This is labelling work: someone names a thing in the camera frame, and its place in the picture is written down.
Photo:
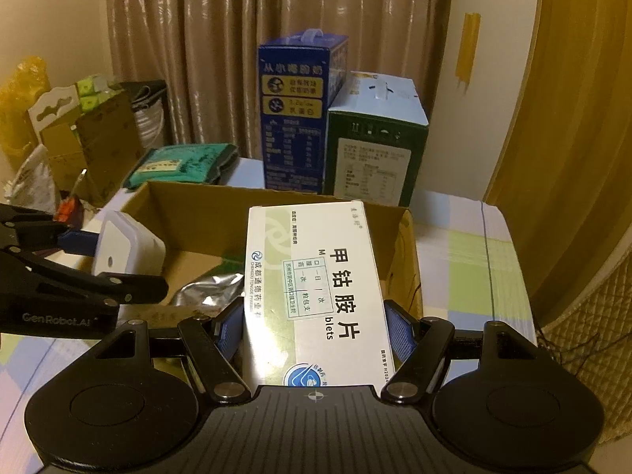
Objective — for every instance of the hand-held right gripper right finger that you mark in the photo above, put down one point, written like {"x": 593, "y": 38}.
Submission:
{"x": 401, "y": 335}

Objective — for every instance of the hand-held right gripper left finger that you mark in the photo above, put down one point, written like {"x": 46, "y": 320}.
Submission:
{"x": 228, "y": 331}

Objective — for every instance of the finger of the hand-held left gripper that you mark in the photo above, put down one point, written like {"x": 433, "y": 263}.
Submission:
{"x": 79, "y": 243}
{"x": 123, "y": 289}

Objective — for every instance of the silver foil pouch green label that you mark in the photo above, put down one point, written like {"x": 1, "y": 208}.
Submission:
{"x": 207, "y": 296}

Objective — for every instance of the white charger adapter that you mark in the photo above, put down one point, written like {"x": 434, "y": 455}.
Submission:
{"x": 128, "y": 247}

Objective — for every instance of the large white medicine box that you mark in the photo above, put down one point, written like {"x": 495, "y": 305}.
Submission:
{"x": 316, "y": 296}

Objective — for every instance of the dark wooden box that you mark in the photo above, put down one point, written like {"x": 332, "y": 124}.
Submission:
{"x": 81, "y": 210}

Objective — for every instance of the white plastic bag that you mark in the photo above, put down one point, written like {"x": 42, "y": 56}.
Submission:
{"x": 34, "y": 182}

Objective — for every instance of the brown storage cardboard box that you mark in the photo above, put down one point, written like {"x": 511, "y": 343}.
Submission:
{"x": 103, "y": 148}

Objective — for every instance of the green tea packet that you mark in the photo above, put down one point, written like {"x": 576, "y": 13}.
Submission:
{"x": 182, "y": 165}

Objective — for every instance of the stack of white bowls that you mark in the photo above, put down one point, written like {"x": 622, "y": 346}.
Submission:
{"x": 148, "y": 126}

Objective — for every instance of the white cardboard piece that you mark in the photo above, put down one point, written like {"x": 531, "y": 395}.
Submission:
{"x": 52, "y": 108}

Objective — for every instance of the yellow plastic bag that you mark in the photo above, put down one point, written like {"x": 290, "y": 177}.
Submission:
{"x": 19, "y": 103}

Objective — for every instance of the green tissue packs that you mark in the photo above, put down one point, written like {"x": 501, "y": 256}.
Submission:
{"x": 96, "y": 91}

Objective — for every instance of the green milk carton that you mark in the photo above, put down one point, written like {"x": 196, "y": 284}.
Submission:
{"x": 375, "y": 158}

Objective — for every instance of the quilted chair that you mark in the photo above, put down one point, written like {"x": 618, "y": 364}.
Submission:
{"x": 587, "y": 326}

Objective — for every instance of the tall blue milk carton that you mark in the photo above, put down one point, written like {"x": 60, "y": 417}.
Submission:
{"x": 296, "y": 123}

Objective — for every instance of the beige curtain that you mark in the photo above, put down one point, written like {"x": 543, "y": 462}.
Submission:
{"x": 247, "y": 19}

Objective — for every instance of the yellow wooden door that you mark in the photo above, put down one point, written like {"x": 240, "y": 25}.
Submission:
{"x": 568, "y": 108}

